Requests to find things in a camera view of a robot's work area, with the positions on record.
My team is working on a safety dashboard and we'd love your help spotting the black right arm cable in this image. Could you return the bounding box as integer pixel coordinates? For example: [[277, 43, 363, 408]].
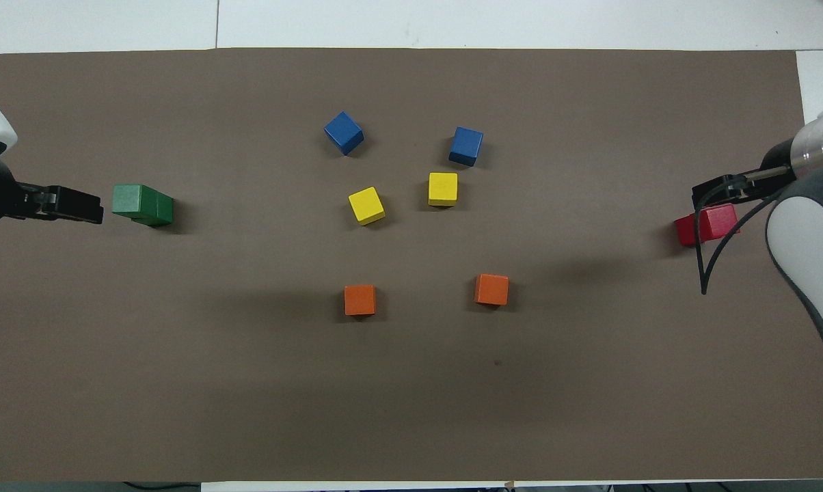
[[695, 174, 795, 296]]

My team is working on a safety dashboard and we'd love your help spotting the blue wooden block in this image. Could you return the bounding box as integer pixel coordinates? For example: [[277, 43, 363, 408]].
[[449, 126, 484, 167], [324, 111, 364, 156]]

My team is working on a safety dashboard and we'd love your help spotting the green wooden block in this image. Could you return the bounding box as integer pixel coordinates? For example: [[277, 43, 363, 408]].
[[140, 195, 174, 228], [112, 184, 147, 219]]

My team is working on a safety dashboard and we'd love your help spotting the yellow wooden block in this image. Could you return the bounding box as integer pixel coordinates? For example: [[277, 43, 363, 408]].
[[428, 172, 459, 207], [348, 187, 386, 226]]

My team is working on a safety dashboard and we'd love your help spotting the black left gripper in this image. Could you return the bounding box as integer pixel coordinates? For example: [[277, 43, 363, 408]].
[[0, 161, 103, 230]]

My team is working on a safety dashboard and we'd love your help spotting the orange wooden block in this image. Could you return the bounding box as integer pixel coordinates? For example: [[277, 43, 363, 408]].
[[474, 274, 510, 307], [344, 285, 377, 317]]

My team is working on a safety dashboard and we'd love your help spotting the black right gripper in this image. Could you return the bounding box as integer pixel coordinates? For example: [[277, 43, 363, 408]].
[[693, 140, 795, 206]]

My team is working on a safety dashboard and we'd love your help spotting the brown table mat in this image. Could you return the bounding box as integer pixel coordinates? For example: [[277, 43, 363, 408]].
[[0, 48, 823, 482]]

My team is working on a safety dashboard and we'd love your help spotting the red wooden block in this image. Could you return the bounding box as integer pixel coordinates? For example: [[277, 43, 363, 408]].
[[697, 203, 740, 241], [675, 213, 707, 248]]

